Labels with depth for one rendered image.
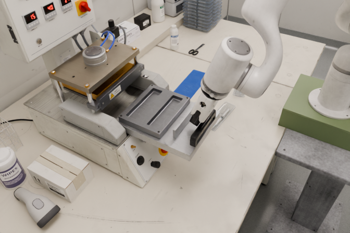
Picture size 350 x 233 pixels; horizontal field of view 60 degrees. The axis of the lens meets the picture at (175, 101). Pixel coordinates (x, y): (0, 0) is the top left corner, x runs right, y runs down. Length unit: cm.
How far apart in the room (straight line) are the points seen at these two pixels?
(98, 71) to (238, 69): 49
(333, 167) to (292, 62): 69
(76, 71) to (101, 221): 50
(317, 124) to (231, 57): 67
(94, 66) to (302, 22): 272
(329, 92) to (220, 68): 65
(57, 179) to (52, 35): 48
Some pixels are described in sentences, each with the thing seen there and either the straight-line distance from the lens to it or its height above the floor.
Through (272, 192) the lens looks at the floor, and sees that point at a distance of 207.
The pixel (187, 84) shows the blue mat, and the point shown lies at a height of 75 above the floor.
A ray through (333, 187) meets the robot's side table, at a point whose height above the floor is 43.
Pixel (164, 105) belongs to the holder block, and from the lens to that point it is 105.
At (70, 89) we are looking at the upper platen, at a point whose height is 103.
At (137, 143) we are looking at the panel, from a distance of 108.
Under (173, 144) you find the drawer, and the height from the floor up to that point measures 97.
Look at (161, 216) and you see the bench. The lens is 107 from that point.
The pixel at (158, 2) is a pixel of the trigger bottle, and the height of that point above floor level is 93.
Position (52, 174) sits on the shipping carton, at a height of 84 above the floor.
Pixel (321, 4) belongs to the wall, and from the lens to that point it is 339.
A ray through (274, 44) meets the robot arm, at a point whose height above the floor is 133.
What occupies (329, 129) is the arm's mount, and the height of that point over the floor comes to 82.
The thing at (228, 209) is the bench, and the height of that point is 75.
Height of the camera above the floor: 169
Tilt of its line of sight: 41 degrees down
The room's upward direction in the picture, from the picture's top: 2 degrees counter-clockwise
